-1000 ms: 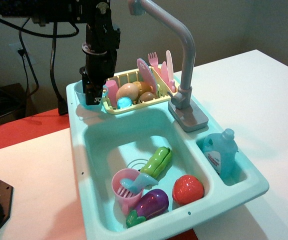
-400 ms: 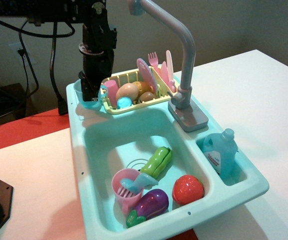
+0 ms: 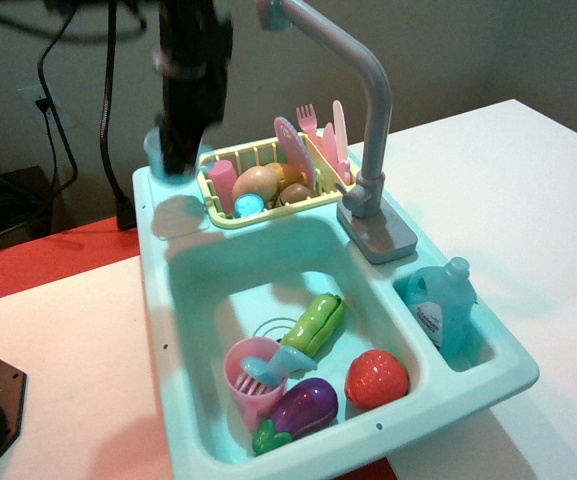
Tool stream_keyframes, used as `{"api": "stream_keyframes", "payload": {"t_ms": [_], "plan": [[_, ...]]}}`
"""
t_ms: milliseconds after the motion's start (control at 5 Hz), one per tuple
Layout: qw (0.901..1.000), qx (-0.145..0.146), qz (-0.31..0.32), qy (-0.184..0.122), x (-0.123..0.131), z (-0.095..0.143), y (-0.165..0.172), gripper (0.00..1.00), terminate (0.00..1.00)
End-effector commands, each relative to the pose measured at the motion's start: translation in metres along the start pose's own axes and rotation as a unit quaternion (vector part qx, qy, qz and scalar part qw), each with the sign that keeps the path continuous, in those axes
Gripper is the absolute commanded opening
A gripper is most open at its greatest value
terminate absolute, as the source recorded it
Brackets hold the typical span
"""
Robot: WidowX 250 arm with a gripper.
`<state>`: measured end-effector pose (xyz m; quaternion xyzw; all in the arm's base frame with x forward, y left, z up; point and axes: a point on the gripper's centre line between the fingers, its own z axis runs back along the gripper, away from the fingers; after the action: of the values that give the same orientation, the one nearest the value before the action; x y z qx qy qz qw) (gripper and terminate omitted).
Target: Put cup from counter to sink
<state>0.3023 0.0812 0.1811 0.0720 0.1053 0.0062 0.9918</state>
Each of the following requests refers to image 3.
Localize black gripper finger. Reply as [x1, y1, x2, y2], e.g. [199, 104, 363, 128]
[160, 128, 202, 175]

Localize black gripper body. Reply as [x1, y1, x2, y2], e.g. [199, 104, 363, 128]
[154, 1, 233, 138]

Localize translucent blue toy cup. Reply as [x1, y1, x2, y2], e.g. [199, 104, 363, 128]
[143, 127, 216, 184]

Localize pink cup in rack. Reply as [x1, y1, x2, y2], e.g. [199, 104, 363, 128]
[207, 160, 238, 214]

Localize teal toy sink unit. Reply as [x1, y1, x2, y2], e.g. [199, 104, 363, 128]
[131, 127, 541, 480]

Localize pink fork in cup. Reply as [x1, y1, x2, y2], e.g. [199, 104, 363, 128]
[234, 372, 269, 396]

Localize pink toy cup in sink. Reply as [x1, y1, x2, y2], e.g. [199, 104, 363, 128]
[223, 337, 287, 431]

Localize beige toy egg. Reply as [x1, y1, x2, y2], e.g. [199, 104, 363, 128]
[232, 166, 278, 203]

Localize small blue round lid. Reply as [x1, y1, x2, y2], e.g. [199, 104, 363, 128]
[234, 193, 265, 218]

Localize yellow dish rack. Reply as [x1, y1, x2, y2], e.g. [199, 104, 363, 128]
[197, 133, 342, 229]

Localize pink toy plate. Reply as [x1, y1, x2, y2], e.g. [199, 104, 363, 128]
[273, 116, 315, 187]

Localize brown toy food pieces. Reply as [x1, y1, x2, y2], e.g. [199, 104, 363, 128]
[267, 162, 315, 207]

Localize pink toy fork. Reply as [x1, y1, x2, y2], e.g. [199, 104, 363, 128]
[296, 104, 319, 144]

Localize pink toy knife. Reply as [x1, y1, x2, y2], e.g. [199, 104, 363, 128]
[332, 100, 349, 162]

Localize grey toy faucet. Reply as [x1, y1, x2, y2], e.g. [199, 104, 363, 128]
[256, 1, 417, 264]

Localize green toy vegetable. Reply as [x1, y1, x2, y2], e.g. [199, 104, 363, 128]
[280, 293, 346, 358]

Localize blue toy spoon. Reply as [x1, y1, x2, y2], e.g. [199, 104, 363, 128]
[240, 345, 317, 388]

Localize purple toy eggplant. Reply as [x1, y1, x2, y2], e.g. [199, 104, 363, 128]
[252, 378, 339, 456]

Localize red toy strawberry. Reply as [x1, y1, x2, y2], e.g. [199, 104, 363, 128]
[344, 349, 409, 410]

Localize blue toy detergent bottle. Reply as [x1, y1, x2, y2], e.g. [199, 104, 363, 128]
[404, 257, 477, 360]

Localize black gooseneck cable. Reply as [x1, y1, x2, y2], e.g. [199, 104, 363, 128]
[98, 0, 137, 231]

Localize black power cord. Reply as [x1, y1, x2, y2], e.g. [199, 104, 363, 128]
[34, 0, 80, 201]

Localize white wall outlet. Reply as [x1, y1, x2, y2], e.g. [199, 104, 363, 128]
[17, 84, 74, 131]

